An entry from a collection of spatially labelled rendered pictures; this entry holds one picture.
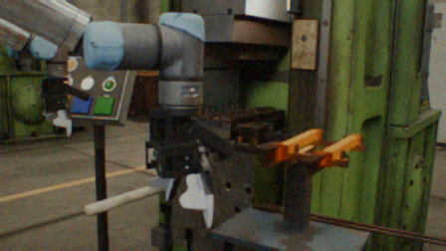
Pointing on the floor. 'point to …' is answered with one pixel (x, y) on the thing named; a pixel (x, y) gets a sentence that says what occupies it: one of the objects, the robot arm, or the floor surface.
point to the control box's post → (101, 185)
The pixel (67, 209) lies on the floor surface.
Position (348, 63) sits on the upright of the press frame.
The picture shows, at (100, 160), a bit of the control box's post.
